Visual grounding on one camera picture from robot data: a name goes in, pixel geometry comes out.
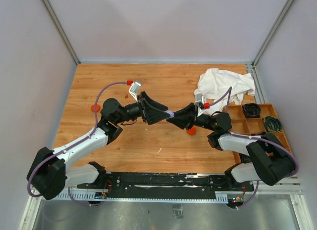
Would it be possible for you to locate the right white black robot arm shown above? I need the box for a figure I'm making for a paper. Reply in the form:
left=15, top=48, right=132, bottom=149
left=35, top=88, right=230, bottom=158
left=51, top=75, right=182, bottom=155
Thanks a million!
left=166, top=103, right=299, bottom=190

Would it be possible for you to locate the wooden compartment tray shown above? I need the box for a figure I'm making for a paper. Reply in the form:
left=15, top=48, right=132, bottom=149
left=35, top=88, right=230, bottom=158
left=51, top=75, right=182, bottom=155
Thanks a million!
left=222, top=103, right=292, bottom=163

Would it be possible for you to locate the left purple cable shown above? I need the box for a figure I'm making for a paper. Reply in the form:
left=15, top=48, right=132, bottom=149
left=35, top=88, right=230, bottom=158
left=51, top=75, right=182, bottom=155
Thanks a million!
left=27, top=81, right=132, bottom=220

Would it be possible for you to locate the black coiled cable top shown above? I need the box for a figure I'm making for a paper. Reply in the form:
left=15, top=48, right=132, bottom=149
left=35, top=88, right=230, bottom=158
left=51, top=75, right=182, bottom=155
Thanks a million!
left=242, top=103, right=262, bottom=118

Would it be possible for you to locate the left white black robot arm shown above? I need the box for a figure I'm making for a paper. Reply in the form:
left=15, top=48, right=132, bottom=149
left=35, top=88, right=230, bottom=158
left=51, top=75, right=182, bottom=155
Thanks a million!
left=27, top=92, right=174, bottom=200

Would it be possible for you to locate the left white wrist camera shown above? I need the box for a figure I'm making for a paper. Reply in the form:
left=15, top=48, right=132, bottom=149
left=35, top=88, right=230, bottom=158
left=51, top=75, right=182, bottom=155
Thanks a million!
left=128, top=80, right=142, bottom=101

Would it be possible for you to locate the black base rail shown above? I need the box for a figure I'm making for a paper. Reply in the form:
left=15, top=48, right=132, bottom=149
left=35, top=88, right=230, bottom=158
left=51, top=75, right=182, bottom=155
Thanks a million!
left=77, top=172, right=254, bottom=200

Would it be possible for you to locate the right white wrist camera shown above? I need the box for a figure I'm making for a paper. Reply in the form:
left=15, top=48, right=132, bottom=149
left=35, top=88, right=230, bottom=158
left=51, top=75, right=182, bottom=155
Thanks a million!
left=195, top=93, right=207, bottom=110

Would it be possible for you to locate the white crumpled cloth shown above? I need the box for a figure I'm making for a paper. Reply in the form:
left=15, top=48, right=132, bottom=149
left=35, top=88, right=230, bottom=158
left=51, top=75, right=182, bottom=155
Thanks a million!
left=194, top=68, right=255, bottom=115

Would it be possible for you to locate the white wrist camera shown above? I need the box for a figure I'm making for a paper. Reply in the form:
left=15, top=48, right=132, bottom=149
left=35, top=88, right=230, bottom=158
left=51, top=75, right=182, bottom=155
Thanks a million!
left=195, top=93, right=207, bottom=110
left=128, top=80, right=142, bottom=101

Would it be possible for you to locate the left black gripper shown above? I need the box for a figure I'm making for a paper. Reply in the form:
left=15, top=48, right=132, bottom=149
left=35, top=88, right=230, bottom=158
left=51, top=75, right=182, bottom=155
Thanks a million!
left=115, top=92, right=170, bottom=125

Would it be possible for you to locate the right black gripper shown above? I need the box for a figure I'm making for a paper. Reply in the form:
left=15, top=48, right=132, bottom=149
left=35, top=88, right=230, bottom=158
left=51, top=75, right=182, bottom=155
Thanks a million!
left=167, top=102, right=216, bottom=132

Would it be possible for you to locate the blue yellow coiled cable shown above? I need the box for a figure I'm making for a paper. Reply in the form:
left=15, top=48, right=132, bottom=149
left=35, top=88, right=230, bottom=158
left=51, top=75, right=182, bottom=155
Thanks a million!
left=262, top=115, right=283, bottom=133

